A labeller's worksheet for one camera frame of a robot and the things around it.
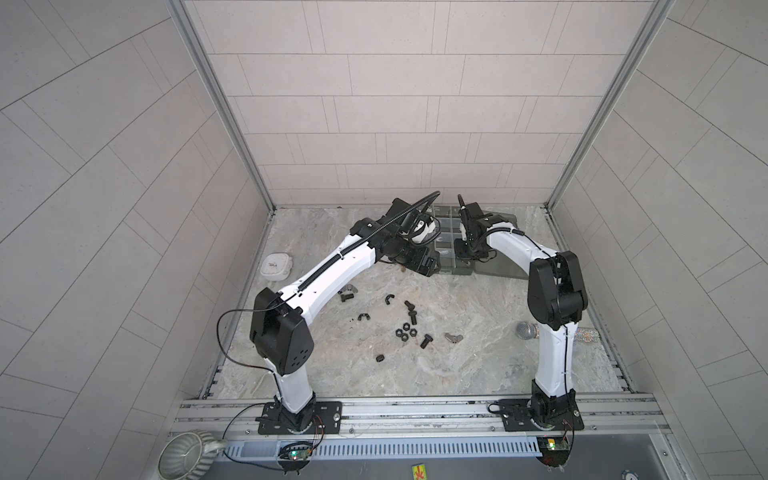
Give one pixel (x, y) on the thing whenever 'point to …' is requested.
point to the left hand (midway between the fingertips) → (434, 259)
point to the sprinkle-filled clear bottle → (582, 334)
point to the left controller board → (294, 456)
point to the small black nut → (380, 357)
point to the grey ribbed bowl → (184, 456)
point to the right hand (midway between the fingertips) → (460, 254)
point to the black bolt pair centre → (412, 313)
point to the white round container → (276, 266)
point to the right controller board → (554, 450)
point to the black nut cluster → (413, 332)
